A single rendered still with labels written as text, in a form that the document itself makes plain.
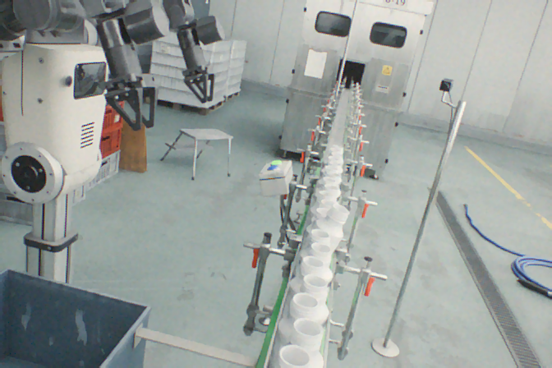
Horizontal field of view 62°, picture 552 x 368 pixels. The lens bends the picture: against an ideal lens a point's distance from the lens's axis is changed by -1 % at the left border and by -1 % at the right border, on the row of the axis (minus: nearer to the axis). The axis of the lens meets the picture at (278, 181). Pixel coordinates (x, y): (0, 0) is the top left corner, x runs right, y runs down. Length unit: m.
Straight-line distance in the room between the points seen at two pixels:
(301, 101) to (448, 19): 6.21
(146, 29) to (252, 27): 10.44
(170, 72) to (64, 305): 6.73
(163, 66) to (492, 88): 7.25
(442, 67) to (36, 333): 10.63
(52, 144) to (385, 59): 4.70
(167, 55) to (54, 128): 6.46
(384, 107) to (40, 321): 4.89
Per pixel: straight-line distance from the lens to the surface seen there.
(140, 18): 0.90
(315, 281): 0.71
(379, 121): 5.62
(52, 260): 1.40
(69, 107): 1.19
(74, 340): 1.09
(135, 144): 4.43
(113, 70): 0.92
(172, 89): 7.62
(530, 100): 11.78
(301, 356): 0.57
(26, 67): 1.20
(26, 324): 1.13
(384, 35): 5.55
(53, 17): 0.97
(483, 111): 11.53
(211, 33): 1.33
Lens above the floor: 1.50
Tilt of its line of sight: 18 degrees down
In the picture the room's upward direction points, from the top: 11 degrees clockwise
